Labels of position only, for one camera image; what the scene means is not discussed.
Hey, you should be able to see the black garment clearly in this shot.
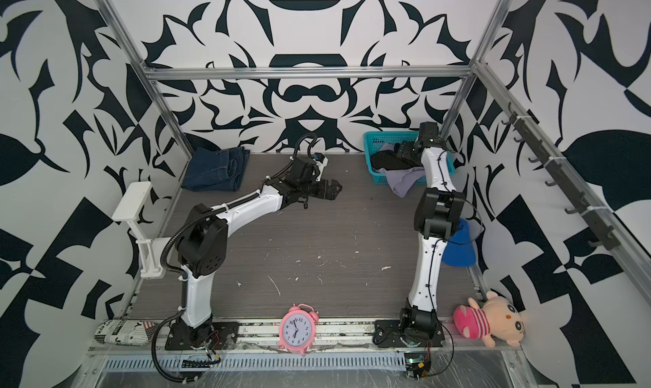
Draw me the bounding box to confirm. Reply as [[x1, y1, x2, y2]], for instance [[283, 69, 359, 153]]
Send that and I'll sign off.
[[370, 150, 415, 172]]

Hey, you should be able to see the dark blue denim skirt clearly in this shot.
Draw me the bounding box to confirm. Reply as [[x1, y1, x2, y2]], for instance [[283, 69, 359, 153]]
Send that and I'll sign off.
[[181, 147, 250, 192]]

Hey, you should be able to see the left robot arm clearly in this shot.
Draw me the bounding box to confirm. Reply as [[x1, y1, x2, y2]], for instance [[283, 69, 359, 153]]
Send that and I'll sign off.
[[166, 152, 342, 348]]

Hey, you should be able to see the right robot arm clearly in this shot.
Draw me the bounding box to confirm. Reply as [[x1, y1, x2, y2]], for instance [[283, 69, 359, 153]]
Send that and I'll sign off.
[[399, 122, 465, 347]]

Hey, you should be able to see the lavender garment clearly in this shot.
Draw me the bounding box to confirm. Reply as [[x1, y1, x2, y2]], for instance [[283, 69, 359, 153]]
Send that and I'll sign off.
[[378, 143, 426, 198]]

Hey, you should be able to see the teal plastic basket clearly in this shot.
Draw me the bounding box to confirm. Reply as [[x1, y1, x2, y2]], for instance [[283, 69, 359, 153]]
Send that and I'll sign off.
[[364, 131, 427, 185]]

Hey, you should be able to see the bright blue cloth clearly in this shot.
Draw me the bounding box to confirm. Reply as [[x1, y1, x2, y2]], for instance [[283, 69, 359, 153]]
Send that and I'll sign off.
[[442, 220, 476, 268]]

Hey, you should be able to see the pink alarm clock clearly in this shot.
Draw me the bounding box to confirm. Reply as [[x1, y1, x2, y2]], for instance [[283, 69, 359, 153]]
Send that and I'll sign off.
[[278, 303, 320, 357]]

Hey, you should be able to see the white box on stand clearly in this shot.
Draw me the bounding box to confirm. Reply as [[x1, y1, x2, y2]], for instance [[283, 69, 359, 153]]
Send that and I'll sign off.
[[112, 181, 171, 280]]

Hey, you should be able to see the pink plush pig toy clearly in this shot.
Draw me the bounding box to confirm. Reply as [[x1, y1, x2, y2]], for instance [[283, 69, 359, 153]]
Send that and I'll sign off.
[[453, 291, 525, 348]]

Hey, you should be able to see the small green circuit board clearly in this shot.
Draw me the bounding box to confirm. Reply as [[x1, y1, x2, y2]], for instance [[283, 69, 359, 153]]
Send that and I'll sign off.
[[405, 352, 432, 380]]

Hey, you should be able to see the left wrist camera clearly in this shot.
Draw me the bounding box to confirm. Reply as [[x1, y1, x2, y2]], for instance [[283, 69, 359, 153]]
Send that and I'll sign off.
[[313, 152, 328, 182]]

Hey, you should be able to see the black corrugated cable hose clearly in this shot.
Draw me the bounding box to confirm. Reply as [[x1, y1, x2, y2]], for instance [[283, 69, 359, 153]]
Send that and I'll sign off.
[[150, 132, 320, 385]]

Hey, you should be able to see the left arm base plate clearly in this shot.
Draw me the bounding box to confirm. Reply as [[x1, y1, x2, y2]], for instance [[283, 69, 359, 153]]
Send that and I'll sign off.
[[164, 320, 240, 351]]

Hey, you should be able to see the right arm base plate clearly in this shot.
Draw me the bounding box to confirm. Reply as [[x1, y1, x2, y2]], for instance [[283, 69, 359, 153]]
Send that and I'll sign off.
[[372, 320, 445, 348]]

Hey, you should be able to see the white slotted cable duct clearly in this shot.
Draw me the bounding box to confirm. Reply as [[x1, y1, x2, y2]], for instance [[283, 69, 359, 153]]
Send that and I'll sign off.
[[98, 351, 408, 374]]

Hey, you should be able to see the black coat hook rail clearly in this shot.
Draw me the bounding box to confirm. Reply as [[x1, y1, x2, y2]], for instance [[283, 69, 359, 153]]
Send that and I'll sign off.
[[505, 102, 624, 251]]

